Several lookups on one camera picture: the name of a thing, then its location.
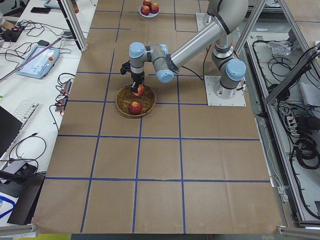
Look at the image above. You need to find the blue teach pendant tablet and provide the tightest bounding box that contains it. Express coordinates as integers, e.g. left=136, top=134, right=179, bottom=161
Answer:
left=16, top=47, right=60, bottom=79

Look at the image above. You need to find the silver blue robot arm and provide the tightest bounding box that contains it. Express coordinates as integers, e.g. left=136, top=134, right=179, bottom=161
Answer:
left=128, top=0, right=249, bottom=99

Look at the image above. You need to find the grey usb hub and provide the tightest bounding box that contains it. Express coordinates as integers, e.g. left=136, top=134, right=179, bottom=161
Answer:
left=3, top=160, right=27, bottom=174

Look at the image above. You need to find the red yellow apple in basket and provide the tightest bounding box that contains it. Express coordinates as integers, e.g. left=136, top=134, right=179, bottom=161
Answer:
left=129, top=100, right=143, bottom=115

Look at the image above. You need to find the red apple on plate right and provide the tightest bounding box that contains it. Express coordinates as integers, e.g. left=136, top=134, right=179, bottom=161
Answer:
left=149, top=2, right=160, bottom=14

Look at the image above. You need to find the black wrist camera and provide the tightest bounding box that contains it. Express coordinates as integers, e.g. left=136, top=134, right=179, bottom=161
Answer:
left=120, top=61, right=131, bottom=75

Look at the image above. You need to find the aluminium frame post left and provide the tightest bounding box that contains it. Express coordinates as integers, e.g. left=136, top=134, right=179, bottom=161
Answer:
left=57, top=0, right=88, bottom=52

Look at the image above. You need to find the white power strip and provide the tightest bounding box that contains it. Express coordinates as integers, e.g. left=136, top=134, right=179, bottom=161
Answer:
left=285, top=115, right=299, bottom=137

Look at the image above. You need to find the black cable bundle right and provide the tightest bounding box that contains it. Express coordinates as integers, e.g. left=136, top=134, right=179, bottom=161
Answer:
left=291, top=136, right=320, bottom=170

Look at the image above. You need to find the orange black adapter lower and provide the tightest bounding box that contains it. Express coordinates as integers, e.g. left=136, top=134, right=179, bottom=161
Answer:
left=55, top=98, right=68, bottom=113

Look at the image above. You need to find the red apple on plate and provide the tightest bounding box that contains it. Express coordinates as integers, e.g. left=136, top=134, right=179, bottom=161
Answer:
left=143, top=0, right=152, bottom=7
left=149, top=2, right=160, bottom=14
left=140, top=5, right=150, bottom=16

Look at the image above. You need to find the black box lower left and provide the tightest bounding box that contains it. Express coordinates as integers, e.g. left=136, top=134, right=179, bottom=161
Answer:
left=7, top=175, right=45, bottom=225

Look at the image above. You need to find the red apple on plate left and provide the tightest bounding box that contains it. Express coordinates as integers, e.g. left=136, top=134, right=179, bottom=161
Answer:
left=140, top=5, right=150, bottom=16

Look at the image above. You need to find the white plate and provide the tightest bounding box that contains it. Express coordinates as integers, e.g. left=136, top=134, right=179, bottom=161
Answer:
left=138, top=5, right=159, bottom=18

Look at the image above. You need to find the aluminium frame beam right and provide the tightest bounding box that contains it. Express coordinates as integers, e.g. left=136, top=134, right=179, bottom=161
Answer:
left=264, top=43, right=320, bottom=105

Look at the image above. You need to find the woven wicker basket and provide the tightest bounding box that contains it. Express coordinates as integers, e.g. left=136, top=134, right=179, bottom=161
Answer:
left=115, top=84, right=156, bottom=118

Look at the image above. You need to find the red apple on plate back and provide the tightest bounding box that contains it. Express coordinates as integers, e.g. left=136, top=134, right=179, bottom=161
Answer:
left=143, top=0, right=152, bottom=7

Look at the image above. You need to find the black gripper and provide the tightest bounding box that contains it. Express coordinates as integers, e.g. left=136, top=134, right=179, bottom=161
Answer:
left=131, top=71, right=145, bottom=93

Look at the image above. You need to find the white keyboard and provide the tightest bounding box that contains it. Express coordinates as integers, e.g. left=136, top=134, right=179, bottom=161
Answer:
left=13, top=100, right=40, bottom=126

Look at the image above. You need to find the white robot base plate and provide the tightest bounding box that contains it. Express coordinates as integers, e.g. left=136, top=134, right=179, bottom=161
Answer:
left=204, top=75, right=246, bottom=107

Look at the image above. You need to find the black smartphone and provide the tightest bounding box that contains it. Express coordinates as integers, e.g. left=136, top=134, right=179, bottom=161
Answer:
left=30, top=7, right=51, bottom=14

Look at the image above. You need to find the orange black adapter upper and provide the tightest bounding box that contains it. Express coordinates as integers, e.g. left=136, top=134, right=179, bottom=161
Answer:
left=60, top=80, right=72, bottom=95

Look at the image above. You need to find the red yellow carried apple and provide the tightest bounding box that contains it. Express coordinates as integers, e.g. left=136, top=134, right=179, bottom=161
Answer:
left=133, top=84, right=145, bottom=97

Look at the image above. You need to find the orange black adapter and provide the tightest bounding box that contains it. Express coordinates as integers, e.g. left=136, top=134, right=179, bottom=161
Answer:
left=55, top=98, right=68, bottom=113
left=60, top=80, right=72, bottom=95

